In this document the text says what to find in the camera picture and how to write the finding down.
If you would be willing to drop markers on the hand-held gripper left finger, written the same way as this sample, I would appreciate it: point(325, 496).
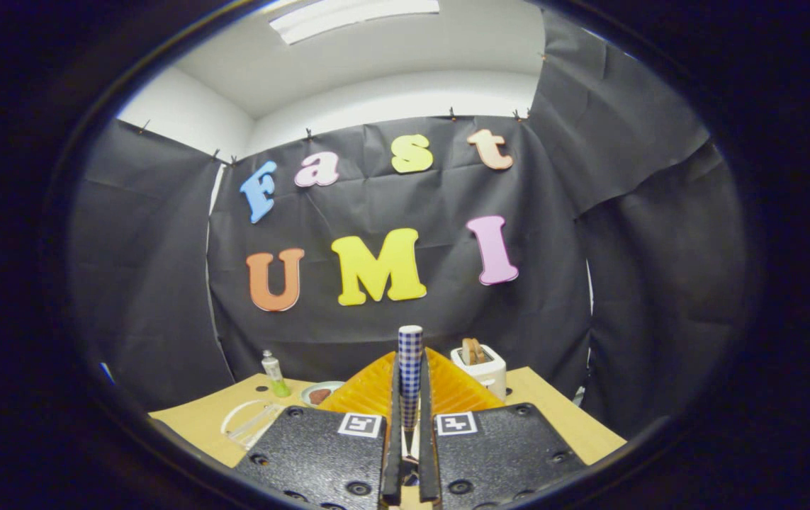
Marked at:
point(394, 453)

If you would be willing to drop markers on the cream toaster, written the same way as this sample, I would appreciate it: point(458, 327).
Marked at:
point(490, 375)

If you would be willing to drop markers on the clear bottle with green liquid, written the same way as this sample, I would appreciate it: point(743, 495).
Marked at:
point(276, 375)

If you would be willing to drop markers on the pale green plate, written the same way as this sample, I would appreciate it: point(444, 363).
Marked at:
point(316, 386)

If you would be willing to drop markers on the black backdrop cloth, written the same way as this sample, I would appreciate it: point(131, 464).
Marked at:
point(376, 205)

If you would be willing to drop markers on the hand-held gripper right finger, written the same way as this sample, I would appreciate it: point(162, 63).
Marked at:
point(424, 453)

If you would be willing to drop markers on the brown food piece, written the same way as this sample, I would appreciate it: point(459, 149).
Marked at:
point(319, 396)

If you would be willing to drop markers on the white ceiling light panel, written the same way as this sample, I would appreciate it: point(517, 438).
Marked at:
point(348, 18)

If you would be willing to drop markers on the brown toast slice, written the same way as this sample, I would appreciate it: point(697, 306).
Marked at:
point(474, 350)

